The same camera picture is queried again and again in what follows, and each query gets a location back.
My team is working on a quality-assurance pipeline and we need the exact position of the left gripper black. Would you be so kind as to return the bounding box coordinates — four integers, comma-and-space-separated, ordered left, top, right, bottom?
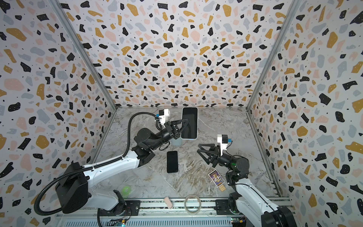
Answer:
148, 120, 188, 153

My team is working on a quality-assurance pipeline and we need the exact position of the phone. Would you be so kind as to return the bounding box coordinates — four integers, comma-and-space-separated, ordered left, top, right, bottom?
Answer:
181, 107, 199, 140

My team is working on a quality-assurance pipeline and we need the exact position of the light blue phone case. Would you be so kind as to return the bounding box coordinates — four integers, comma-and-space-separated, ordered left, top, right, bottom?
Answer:
171, 138, 183, 147

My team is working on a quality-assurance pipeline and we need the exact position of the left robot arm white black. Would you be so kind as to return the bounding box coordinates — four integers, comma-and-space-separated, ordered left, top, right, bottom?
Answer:
56, 119, 189, 215

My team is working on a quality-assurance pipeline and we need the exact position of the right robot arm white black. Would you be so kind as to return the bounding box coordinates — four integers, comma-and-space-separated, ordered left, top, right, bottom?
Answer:
197, 144, 297, 227

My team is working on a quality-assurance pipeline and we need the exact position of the colourful card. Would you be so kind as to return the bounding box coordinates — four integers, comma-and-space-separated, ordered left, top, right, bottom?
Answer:
209, 169, 225, 188

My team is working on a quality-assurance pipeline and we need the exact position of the small wooden block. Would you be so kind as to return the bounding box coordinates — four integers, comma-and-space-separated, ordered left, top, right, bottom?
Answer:
219, 184, 226, 192

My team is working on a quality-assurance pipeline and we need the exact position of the black smartphone on table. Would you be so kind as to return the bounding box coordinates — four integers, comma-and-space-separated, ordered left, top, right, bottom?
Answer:
166, 151, 179, 173

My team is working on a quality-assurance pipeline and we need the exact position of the pink eraser block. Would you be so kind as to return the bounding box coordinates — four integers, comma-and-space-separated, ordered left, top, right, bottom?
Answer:
164, 196, 173, 209

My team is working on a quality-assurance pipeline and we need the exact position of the green tape roll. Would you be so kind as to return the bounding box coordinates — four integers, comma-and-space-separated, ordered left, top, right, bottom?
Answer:
122, 185, 132, 197

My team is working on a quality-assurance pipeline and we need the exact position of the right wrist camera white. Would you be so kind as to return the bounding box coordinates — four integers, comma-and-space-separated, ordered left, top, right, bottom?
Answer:
217, 134, 233, 156

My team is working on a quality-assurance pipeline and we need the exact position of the coiled white cable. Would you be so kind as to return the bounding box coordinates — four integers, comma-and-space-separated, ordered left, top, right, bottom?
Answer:
184, 194, 202, 213

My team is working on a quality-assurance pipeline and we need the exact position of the black corrugated cable hose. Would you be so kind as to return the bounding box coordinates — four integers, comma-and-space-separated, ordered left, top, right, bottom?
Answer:
33, 112, 158, 216

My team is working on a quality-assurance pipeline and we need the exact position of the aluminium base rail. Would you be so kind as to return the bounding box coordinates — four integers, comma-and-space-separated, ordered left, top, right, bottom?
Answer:
54, 198, 253, 227

